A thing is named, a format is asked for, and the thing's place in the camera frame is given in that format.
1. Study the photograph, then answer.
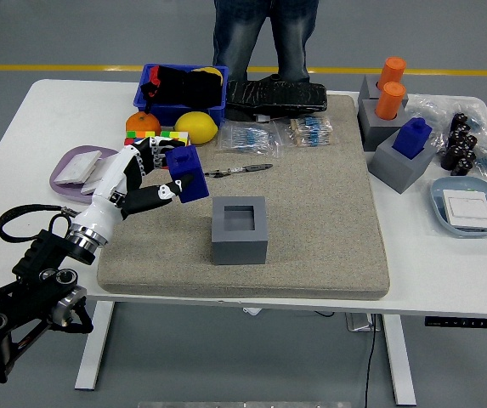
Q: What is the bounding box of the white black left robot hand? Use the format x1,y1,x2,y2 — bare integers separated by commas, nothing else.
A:
72,138,195,247

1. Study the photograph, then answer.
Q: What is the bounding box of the blue square seal stamp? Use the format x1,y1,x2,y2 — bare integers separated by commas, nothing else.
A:
391,117,433,162
165,144,210,205

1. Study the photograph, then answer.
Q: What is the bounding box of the grey square-hole seal holder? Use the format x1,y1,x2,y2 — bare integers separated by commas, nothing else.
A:
368,127,439,196
211,195,269,266

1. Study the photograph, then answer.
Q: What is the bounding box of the grey round-hole seal holder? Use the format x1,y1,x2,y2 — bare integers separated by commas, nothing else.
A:
356,98,408,153
358,74,410,107

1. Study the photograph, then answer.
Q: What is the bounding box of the orange cylinder seal stamp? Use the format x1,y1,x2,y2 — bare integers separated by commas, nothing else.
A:
374,81,407,121
377,56,408,91

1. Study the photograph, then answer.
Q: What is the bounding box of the purple plate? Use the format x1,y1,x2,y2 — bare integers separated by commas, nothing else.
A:
49,144,122,205

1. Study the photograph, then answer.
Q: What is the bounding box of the multicolour puzzle cube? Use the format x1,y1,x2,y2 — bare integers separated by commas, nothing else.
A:
160,130,191,148
124,130,158,148

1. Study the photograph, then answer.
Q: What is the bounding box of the orange fruit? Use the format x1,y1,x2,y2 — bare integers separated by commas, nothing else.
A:
125,110,162,133

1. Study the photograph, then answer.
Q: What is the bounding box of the blue plastic bin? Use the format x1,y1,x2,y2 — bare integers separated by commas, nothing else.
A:
133,63,230,128

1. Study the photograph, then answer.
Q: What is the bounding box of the yellow lemon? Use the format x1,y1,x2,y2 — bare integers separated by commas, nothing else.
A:
173,111,219,145

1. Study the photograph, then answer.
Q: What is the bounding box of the black cloth bundle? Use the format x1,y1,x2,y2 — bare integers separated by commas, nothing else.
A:
140,65,224,112

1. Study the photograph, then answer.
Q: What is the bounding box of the black slim pen tool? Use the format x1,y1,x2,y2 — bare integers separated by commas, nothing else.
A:
204,163,275,179

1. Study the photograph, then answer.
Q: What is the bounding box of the white table leg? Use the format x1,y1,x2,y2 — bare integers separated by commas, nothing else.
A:
74,299,116,391
381,314,417,406

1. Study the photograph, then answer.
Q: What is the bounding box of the clear bag of resistors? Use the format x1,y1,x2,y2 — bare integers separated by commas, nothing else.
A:
216,120,286,159
283,115,337,149

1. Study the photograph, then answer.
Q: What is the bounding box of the yellow curved item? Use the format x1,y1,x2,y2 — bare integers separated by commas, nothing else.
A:
194,66,224,80

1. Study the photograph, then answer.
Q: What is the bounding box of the grey-brown fabric mat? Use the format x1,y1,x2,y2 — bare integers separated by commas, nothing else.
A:
97,93,392,302

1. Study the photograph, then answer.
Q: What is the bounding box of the person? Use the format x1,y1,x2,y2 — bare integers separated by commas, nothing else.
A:
212,0,320,84

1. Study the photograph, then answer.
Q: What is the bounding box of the silver box under table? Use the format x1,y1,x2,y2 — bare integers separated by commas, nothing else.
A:
344,313,382,332

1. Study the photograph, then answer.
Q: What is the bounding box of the blue-grey plate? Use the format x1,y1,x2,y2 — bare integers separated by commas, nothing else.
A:
430,176,487,238

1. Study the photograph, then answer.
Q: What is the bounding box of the clear plastic bags pile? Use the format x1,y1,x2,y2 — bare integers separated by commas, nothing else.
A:
404,93,487,182

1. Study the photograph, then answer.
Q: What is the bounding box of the black table control panel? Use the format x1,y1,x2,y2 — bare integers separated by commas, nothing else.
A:
423,315,487,330

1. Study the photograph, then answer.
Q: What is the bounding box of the black power cable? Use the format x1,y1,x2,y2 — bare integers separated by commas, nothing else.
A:
364,314,378,408

